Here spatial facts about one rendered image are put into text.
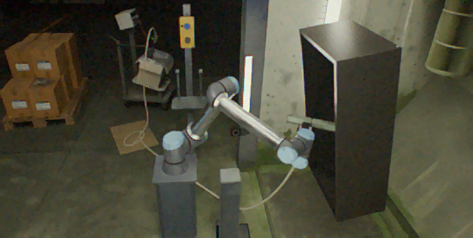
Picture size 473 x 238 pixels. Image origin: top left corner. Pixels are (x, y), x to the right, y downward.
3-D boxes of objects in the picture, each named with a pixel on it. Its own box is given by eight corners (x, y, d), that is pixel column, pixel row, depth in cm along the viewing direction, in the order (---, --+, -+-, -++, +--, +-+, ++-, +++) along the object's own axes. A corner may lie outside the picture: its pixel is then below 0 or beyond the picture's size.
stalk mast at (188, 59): (194, 158, 342) (190, 3, 266) (194, 162, 337) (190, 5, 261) (189, 159, 341) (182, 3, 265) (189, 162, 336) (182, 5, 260)
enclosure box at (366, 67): (347, 156, 267) (349, 18, 208) (385, 210, 215) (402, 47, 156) (308, 165, 266) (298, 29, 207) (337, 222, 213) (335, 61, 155)
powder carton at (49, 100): (43, 103, 408) (36, 78, 392) (67, 101, 415) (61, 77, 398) (34, 117, 376) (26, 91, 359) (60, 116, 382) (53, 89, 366)
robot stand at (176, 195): (160, 244, 245) (151, 182, 215) (162, 214, 272) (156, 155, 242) (198, 241, 249) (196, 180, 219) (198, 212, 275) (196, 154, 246)
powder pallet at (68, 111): (35, 89, 477) (33, 80, 470) (89, 85, 495) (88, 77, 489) (5, 130, 374) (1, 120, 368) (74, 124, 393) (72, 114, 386)
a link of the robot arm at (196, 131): (175, 138, 236) (214, 76, 184) (192, 129, 248) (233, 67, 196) (187, 154, 232) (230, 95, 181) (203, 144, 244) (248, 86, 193)
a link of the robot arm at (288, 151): (198, 84, 178) (296, 154, 148) (213, 78, 186) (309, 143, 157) (195, 100, 184) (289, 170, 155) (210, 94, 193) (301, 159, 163)
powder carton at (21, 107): (19, 103, 405) (11, 78, 389) (43, 101, 413) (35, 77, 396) (8, 118, 373) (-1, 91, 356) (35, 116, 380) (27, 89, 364)
